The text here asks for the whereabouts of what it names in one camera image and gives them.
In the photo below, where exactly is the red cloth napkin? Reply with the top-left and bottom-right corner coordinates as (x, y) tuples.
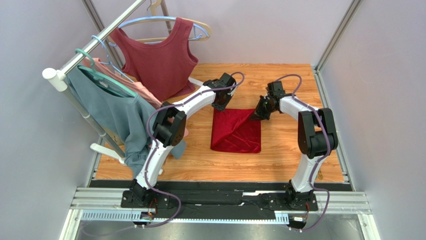
(210, 108), (262, 154)

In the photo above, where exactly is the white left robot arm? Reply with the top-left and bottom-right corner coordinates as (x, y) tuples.
(129, 73), (241, 205)

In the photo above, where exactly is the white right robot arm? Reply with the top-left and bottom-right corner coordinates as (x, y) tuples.
(250, 81), (338, 208)

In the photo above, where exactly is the light blue clothes hanger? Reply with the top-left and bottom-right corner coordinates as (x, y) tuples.
(117, 16), (212, 44)

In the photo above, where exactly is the maroon tank top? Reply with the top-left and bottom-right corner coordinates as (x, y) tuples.
(109, 28), (199, 102)

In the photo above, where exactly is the pink hanging shirt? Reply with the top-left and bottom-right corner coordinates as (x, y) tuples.
(81, 57), (189, 137)

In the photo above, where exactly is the gold spoon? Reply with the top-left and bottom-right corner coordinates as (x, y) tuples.
(316, 170), (324, 180)

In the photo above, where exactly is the grey-blue hanging shirt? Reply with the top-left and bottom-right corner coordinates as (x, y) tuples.
(65, 65), (187, 179)

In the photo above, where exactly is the wooden clothes hanger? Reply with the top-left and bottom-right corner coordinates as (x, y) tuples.
(136, 0), (213, 44)

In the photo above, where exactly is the teal clothes hanger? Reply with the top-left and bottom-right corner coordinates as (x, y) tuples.
(75, 48), (137, 98)

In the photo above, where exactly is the white clothes rack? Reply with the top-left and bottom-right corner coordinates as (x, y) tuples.
(41, 0), (215, 177)

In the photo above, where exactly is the blue wire clothes hanger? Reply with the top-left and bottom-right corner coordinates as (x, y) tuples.
(91, 35), (135, 83)

